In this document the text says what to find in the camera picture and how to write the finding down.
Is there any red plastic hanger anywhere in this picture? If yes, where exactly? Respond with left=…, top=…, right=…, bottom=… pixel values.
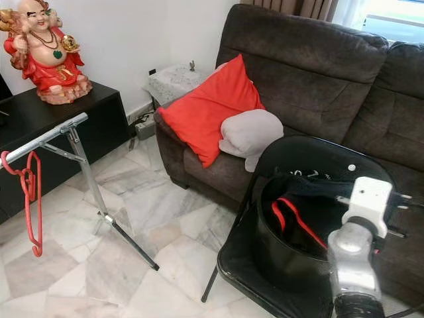
left=1, top=150, right=44, bottom=258

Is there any black TV cabinet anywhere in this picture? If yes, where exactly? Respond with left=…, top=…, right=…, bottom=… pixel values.
left=0, top=81, right=130, bottom=219

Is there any silver metal clothes rack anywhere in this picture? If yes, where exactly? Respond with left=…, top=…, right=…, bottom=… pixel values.
left=1, top=112, right=161, bottom=272

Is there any red laughing Buddha statue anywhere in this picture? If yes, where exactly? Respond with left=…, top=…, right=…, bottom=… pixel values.
left=0, top=0, right=93, bottom=105

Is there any lace covered side table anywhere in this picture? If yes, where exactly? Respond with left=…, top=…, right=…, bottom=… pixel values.
left=143, top=63, right=214, bottom=107

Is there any red cushion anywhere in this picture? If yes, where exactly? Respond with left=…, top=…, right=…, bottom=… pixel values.
left=157, top=54, right=266, bottom=169

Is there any grey cushion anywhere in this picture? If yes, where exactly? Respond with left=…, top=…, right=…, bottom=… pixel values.
left=218, top=109, right=285, bottom=173

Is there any large black tub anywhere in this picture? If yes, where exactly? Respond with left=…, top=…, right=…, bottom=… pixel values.
left=254, top=172, right=372, bottom=295

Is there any dark garment red trim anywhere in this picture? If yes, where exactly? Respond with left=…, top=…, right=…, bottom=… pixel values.
left=268, top=196, right=331, bottom=252

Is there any black folding chair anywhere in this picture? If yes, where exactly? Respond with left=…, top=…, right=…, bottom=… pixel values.
left=200, top=135, right=398, bottom=318

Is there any brown fabric sofa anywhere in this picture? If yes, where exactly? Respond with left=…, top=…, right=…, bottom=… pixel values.
left=152, top=3, right=424, bottom=312

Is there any brown curtain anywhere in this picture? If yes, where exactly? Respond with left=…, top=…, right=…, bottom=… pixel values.
left=240, top=0, right=340, bottom=25

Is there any bright window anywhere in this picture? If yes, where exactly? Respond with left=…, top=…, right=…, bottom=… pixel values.
left=348, top=0, right=424, bottom=44

